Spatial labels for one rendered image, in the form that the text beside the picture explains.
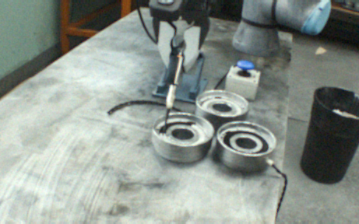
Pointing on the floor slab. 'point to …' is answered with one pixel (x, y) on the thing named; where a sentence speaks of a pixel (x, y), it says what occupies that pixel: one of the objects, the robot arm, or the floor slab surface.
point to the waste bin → (334, 133)
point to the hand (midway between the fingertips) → (177, 65)
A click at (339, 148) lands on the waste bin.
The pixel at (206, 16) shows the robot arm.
